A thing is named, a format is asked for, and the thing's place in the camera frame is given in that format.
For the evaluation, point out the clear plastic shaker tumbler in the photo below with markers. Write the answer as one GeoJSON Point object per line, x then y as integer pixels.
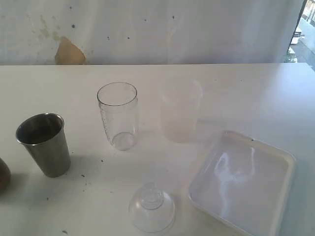
{"type": "Point", "coordinates": [118, 104]}

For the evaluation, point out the white square plastic tray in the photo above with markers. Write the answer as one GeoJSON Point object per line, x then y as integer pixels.
{"type": "Point", "coordinates": [244, 183]}

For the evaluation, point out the clear dome shaker lid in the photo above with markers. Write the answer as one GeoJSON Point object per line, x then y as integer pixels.
{"type": "Point", "coordinates": [151, 209]}

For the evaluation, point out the stainless steel cup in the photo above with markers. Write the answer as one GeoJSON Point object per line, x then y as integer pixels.
{"type": "Point", "coordinates": [43, 137]}

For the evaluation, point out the translucent white plastic cup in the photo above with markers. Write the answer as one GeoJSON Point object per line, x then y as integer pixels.
{"type": "Point", "coordinates": [179, 110]}

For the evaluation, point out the brown wooden cup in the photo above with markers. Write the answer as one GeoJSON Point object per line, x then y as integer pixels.
{"type": "Point", "coordinates": [5, 176]}

